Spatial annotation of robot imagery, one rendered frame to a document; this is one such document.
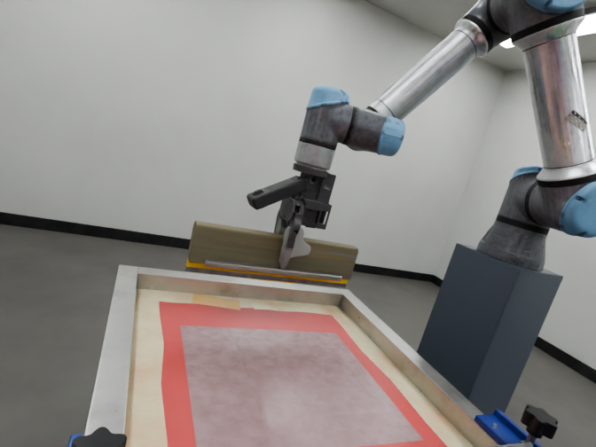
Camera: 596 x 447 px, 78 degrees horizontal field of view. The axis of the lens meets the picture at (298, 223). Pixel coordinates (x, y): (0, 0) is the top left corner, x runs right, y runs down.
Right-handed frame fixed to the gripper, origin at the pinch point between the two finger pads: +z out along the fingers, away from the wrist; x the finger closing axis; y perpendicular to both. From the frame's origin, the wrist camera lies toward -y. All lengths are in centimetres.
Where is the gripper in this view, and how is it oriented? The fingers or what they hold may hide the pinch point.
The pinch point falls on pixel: (277, 258)
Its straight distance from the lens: 77.4
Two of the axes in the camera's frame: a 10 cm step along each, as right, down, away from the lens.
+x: -3.5, -2.8, 8.9
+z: -2.5, 9.5, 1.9
